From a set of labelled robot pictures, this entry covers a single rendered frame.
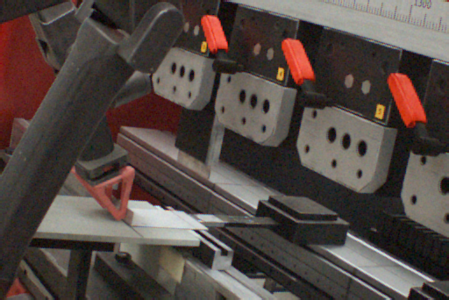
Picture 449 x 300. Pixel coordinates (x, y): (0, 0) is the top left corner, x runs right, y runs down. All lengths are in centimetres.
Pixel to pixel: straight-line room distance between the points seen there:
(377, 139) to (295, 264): 59
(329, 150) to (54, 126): 33
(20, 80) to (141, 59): 131
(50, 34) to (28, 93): 95
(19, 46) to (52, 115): 125
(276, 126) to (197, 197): 70
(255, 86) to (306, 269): 43
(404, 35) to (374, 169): 15
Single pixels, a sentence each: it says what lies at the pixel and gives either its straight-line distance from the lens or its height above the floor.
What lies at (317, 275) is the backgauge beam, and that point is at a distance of 150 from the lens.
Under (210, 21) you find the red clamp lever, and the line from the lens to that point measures 125.
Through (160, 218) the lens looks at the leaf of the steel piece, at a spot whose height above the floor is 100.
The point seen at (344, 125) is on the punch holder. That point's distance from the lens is 104.
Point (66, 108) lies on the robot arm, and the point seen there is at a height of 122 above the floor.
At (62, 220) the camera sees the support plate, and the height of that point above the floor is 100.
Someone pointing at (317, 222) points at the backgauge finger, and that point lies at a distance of 149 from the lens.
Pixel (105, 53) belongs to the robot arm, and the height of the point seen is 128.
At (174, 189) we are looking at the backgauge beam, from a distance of 191.
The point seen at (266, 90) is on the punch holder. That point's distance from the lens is 117.
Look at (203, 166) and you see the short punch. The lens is 137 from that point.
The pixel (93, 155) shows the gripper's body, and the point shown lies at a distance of 130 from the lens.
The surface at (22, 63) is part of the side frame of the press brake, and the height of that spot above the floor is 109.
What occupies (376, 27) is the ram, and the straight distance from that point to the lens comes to 102.
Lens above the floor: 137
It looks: 11 degrees down
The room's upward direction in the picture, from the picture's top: 12 degrees clockwise
